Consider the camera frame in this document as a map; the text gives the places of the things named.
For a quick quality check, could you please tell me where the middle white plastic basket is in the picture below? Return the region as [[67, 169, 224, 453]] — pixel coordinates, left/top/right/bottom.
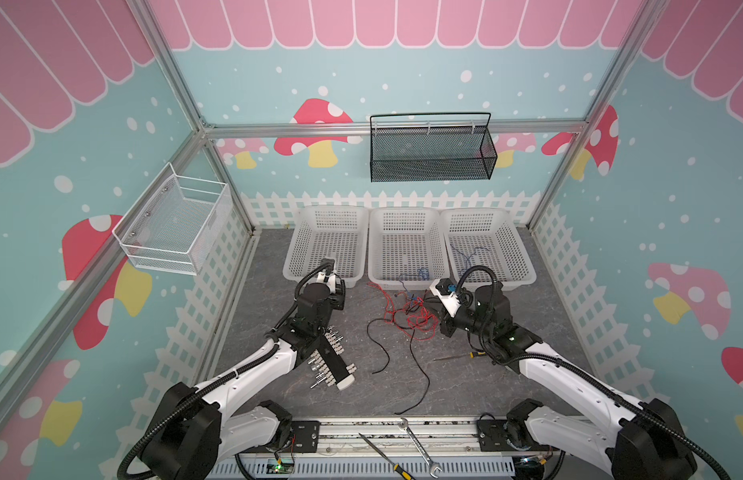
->
[[368, 207, 451, 291]]

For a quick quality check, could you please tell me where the white plastic basket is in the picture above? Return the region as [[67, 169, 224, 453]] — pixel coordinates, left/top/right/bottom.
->
[[368, 207, 451, 291], [441, 208, 537, 292], [283, 205, 370, 288]]

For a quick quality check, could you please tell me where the white wire wall basket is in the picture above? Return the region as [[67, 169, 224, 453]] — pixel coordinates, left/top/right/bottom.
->
[[113, 164, 233, 276]]

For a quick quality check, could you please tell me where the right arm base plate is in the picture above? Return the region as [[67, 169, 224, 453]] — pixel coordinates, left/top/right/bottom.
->
[[475, 413, 559, 456]]

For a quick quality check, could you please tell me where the right white plastic basket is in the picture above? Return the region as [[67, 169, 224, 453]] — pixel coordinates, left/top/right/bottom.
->
[[441, 208, 537, 292]]

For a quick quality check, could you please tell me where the black wire mesh wall basket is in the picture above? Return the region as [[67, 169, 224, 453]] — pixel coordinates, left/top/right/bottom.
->
[[369, 112, 499, 182]]

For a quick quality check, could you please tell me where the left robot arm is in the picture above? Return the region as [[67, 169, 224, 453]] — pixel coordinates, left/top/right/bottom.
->
[[117, 258, 355, 479]]

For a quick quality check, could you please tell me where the yellow handled front screwdriver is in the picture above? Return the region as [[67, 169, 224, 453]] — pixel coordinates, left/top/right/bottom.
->
[[359, 433, 415, 480]]

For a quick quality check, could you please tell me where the yellow black small screwdriver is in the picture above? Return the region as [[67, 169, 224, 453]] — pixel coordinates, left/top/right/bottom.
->
[[431, 351, 487, 362]]

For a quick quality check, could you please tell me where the left white plastic basket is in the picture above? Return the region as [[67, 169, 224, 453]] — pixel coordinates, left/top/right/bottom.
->
[[283, 205, 370, 288]]

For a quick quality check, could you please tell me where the silver combination wrench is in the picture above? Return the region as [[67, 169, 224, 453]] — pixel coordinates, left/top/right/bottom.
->
[[399, 417, 443, 479]]

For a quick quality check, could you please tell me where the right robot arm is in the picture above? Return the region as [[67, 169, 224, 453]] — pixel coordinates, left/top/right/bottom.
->
[[425, 265, 729, 479]]

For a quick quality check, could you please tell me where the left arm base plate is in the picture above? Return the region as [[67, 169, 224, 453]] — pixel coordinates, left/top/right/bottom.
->
[[244, 420, 321, 454]]

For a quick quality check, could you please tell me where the black cable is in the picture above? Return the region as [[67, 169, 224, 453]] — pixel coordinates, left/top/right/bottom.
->
[[364, 302, 433, 416]]

